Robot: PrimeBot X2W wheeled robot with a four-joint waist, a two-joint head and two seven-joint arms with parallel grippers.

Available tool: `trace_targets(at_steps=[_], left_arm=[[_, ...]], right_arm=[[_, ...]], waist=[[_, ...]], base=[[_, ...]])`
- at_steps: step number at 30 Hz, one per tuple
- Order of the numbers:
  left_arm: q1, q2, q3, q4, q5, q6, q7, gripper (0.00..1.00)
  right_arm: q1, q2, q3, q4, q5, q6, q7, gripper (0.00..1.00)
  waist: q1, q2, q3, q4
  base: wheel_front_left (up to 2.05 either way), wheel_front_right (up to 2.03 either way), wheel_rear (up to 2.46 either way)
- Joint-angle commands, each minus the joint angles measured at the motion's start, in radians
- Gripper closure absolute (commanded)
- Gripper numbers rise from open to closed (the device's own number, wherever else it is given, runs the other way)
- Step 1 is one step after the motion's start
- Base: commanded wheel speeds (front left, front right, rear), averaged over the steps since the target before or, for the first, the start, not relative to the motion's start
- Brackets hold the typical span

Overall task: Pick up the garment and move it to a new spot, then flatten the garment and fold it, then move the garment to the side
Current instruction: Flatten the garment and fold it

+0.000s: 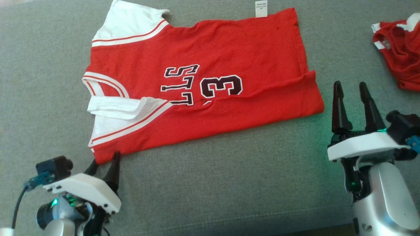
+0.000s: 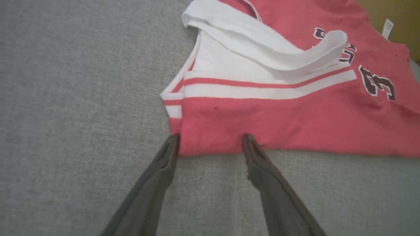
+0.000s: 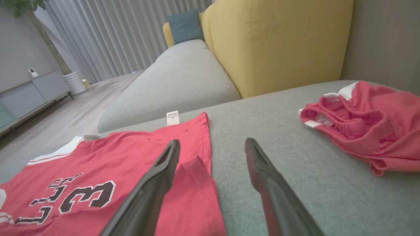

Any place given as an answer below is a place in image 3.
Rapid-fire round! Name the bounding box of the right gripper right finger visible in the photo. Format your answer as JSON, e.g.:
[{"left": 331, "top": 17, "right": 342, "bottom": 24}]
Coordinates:
[{"left": 244, "top": 138, "right": 325, "bottom": 236}]

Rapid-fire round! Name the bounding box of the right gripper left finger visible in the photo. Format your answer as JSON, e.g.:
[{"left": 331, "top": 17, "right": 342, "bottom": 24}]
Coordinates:
[{"left": 100, "top": 139, "right": 181, "bottom": 236}]

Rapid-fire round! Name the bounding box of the red basketball jersey white trim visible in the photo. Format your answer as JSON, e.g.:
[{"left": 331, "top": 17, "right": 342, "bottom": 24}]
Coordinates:
[{"left": 0, "top": 110, "right": 227, "bottom": 236}]

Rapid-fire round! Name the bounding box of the crumpled red mesh garment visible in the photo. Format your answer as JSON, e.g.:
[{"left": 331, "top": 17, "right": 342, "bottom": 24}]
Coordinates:
[{"left": 298, "top": 81, "right": 420, "bottom": 177}]

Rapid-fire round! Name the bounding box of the grey fabric sofa seat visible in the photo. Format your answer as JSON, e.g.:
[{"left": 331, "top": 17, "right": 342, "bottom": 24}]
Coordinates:
[{"left": 0, "top": 80, "right": 420, "bottom": 236}]

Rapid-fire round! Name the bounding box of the grey sofa seat cushion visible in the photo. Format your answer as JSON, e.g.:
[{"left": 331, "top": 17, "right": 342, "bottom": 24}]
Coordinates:
[{"left": 97, "top": 39, "right": 242, "bottom": 133}]

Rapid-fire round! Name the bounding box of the white ribbed plant pot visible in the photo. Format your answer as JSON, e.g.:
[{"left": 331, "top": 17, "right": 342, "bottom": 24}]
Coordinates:
[{"left": 62, "top": 71, "right": 87, "bottom": 95}]

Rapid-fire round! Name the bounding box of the grey low cabinet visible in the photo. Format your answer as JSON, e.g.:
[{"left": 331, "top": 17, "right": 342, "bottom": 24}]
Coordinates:
[{"left": 0, "top": 71, "right": 74, "bottom": 136}]

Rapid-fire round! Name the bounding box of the yellow sofa backrest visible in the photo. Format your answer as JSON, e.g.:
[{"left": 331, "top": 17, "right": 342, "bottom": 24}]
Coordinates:
[{"left": 162, "top": 0, "right": 354, "bottom": 99}]

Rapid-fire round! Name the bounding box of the grey pleated curtain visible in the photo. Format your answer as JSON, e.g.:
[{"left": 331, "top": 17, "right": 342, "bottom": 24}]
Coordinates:
[{"left": 44, "top": 0, "right": 214, "bottom": 83}]

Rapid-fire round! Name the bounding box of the teal throw pillow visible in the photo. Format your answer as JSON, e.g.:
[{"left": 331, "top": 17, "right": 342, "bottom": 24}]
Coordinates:
[{"left": 167, "top": 9, "right": 204, "bottom": 45}]

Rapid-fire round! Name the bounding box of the indoor tree plant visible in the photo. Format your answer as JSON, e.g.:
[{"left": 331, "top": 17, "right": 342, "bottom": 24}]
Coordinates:
[{"left": 2, "top": 0, "right": 72, "bottom": 75}]

